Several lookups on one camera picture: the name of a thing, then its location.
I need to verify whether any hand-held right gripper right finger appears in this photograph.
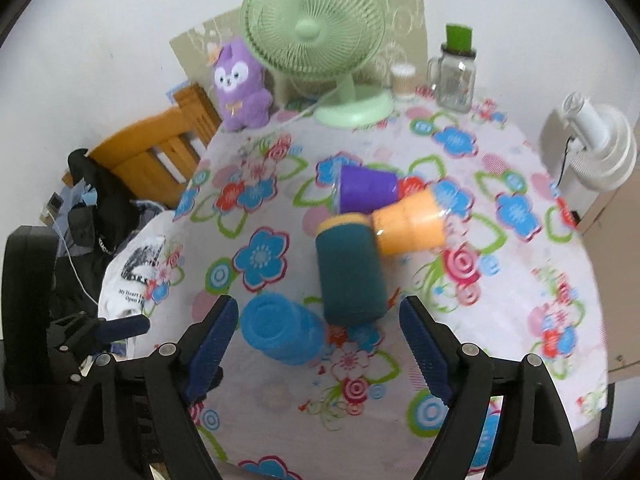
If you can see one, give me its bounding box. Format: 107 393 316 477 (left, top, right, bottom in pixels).
398 295 583 480

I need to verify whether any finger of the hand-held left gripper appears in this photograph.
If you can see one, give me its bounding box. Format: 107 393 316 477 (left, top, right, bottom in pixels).
47 311 151 361

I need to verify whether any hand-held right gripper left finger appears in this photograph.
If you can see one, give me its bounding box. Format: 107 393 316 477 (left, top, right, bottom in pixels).
54 295 239 480

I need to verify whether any dark teal cup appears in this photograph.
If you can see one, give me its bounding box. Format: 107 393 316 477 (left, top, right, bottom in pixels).
315 212 390 326

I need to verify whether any blue cup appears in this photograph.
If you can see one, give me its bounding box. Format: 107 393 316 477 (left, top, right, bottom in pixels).
240 291 327 366

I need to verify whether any orange cup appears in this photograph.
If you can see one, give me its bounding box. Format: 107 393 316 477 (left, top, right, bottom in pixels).
371 187 448 255

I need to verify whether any purple cup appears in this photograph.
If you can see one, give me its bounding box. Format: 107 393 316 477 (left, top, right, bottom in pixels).
334 164 401 216

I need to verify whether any white printed cloth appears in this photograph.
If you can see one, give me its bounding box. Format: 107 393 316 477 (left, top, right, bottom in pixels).
97 232 168 361

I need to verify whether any floral tablecloth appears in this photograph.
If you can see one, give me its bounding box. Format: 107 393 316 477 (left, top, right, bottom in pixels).
97 92 611 480

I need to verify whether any black bag on chair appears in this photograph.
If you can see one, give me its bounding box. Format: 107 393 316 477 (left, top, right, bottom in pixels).
52 149 151 311

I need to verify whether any wooden chair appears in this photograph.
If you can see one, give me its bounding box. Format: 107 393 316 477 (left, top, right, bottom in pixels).
62 82 223 211

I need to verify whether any cardboard box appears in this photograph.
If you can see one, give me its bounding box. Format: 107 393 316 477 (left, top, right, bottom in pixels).
575 180 640 386

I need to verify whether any purple plush toy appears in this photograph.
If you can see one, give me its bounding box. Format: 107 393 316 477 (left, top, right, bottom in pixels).
206 40 273 132

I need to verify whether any glass jar mug green lid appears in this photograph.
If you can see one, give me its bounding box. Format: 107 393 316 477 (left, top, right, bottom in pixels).
426 22 478 113

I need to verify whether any white fan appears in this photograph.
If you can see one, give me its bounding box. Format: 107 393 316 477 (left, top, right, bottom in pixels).
537 91 638 192

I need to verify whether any green desk fan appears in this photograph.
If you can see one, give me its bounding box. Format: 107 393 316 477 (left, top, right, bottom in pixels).
240 0 394 128

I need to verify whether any white cable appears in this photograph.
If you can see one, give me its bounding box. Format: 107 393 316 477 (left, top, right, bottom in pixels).
42 212 101 306

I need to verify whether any black fan cord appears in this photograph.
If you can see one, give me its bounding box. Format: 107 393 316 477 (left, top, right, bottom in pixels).
552 135 575 196

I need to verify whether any white fan power cord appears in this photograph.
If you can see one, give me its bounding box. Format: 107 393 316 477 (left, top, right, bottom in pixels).
272 85 346 126

